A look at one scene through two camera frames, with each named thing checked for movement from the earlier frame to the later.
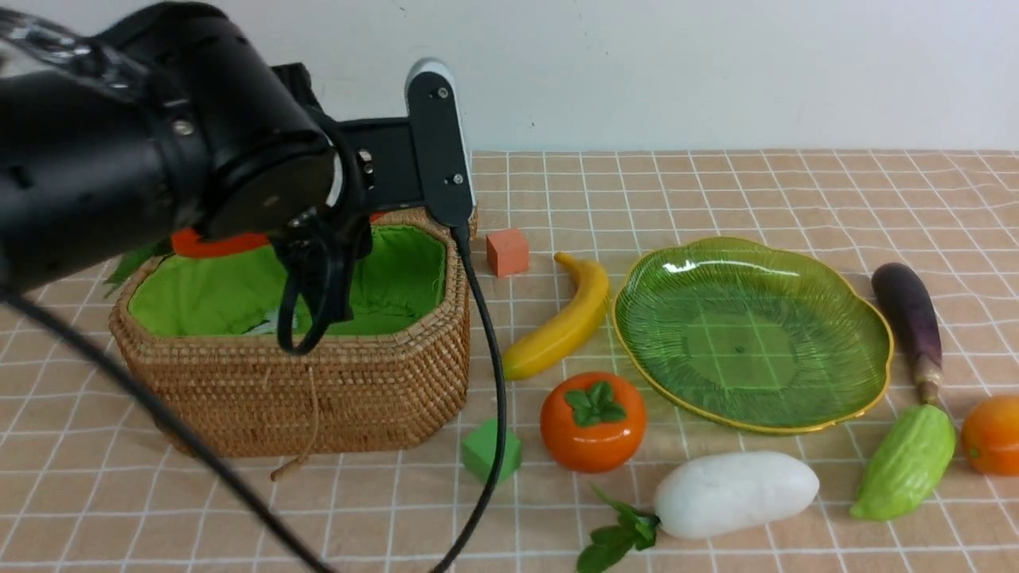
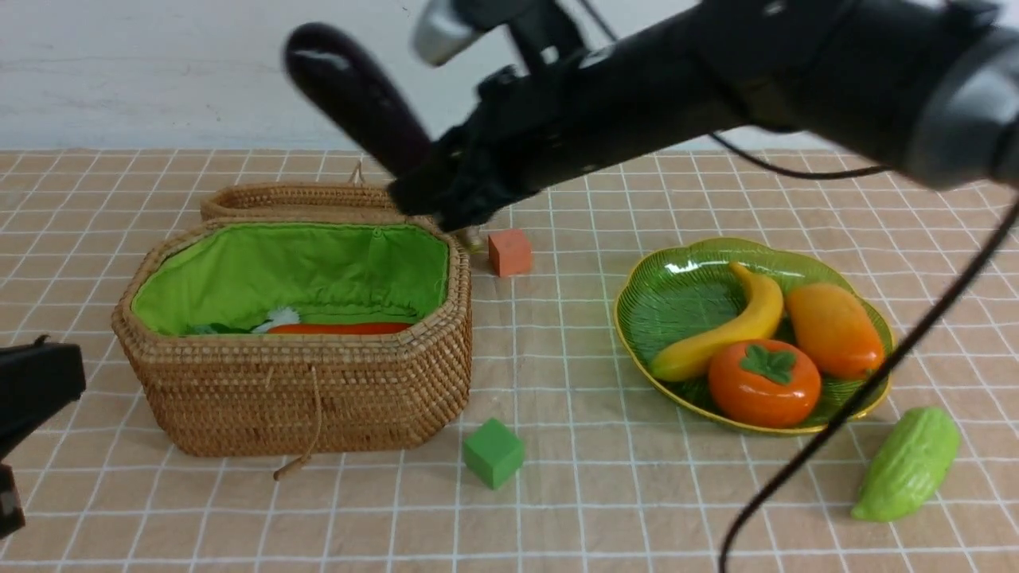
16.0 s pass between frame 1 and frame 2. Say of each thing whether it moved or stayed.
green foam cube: stayed
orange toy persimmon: moved
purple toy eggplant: moved
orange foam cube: stayed
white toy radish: moved
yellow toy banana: moved
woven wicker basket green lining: stayed
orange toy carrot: moved
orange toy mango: moved
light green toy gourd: stayed
